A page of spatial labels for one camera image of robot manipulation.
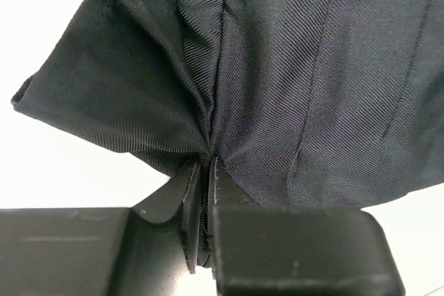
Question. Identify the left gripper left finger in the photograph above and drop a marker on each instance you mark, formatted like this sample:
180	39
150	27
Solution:
143	250

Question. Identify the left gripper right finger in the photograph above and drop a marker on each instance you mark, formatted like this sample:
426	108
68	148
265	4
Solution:
294	251

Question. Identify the black pleated skirt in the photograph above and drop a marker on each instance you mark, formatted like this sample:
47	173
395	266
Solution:
307	102

